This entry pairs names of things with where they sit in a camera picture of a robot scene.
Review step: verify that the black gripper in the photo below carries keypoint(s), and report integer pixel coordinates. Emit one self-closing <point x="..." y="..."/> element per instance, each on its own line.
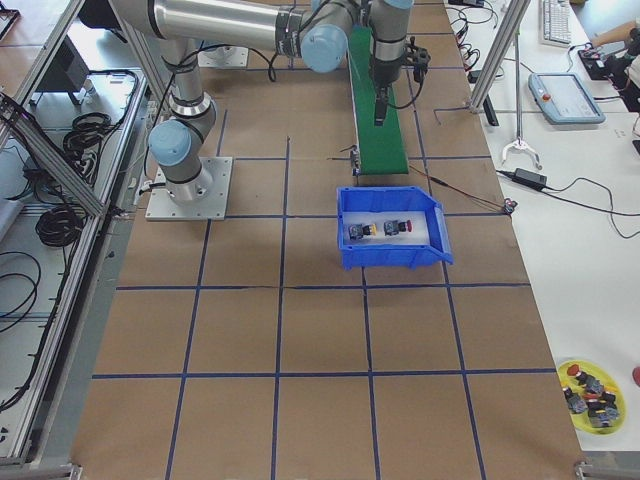
<point x="382" y="74"/>

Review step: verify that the right blue plastic bin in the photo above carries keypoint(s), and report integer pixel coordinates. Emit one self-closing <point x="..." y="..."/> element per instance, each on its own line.
<point x="380" y="199"/>

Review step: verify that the teach pendant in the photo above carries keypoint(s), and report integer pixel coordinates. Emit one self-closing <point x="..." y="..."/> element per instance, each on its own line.
<point x="564" y="100"/>

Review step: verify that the white keyboard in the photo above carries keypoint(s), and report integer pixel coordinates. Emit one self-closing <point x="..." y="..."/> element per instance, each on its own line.
<point x="554" y="28"/>

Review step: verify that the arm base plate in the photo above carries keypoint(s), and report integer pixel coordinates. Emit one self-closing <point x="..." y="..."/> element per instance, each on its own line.
<point x="203" y="198"/>

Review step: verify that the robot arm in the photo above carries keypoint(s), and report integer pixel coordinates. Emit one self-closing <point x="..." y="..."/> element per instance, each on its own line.
<point x="221" y="30"/>

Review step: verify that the yellow plate of buttons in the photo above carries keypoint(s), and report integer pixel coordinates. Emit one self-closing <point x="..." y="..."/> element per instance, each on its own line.
<point x="594" y="400"/>

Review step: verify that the grabber tool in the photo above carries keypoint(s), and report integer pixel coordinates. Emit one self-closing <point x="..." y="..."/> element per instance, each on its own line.
<point x="520" y="125"/>

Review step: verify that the yellow push button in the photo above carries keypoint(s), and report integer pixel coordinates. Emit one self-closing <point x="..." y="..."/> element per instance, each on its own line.
<point x="360" y="231"/>

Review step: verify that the black power adapter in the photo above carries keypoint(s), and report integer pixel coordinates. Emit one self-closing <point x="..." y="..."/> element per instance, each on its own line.
<point x="529" y="179"/>

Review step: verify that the aluminium profile post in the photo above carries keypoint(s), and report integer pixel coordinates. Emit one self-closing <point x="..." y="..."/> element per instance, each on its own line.
<point x="505" y="34"/>

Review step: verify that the white foam pad right bin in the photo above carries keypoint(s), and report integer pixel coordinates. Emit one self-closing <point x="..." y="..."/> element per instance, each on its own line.
<point x="419" y="234"/>

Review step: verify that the green conveyor belt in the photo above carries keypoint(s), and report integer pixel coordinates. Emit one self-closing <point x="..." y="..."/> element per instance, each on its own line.
<point x="379" y="148"/>

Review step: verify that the red push button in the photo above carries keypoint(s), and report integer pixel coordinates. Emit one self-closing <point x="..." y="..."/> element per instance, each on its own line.
<point x="395" y="227"/>

